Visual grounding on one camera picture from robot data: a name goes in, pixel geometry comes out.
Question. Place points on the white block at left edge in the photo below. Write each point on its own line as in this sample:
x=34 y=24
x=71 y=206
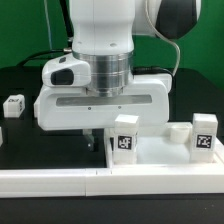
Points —
x=1 y=137

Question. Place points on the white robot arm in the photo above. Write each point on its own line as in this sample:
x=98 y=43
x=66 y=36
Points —
x=105 y=27

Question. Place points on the white square table top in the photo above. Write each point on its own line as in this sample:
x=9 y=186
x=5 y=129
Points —
x=154 y=147

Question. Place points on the white front obstacle bar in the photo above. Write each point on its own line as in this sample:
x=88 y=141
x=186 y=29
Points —
x=108 y=182

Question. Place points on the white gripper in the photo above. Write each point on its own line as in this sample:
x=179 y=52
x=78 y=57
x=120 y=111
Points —
x=89 y=92

